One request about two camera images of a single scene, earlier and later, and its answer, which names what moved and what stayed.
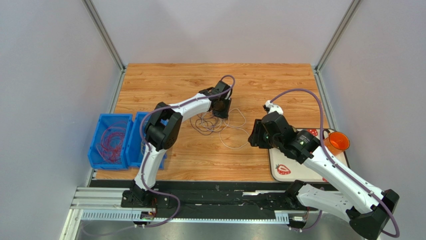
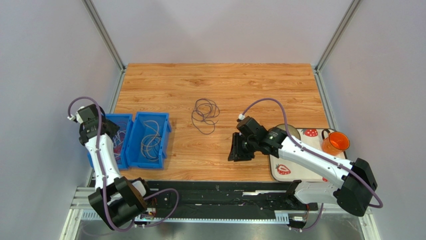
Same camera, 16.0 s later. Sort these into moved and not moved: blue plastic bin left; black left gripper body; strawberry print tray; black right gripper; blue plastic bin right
Moved: black right gripper; black left gripper body
Not moved: blue plastic bin left; strawberry print tray; blue plastic bin right
